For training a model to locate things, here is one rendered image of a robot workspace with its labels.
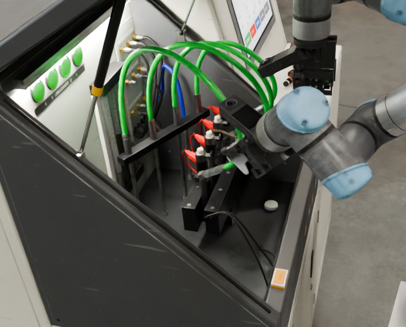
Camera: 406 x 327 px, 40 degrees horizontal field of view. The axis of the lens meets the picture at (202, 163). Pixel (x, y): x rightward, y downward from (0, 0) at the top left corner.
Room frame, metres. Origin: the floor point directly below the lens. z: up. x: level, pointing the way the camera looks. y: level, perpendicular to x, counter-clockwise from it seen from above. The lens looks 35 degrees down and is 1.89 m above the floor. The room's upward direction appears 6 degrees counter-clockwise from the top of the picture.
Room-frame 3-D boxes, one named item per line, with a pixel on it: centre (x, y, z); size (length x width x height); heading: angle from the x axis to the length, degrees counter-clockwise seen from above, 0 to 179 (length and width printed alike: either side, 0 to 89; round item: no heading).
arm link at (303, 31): (1.07, -0.25, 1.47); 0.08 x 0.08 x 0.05
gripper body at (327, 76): (1.06, -0.25, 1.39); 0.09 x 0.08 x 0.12; 70
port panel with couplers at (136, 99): (1.48, 0.17, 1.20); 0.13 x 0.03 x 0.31; 160
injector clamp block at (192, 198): (1.28, -0.04, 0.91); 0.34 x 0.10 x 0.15; 160
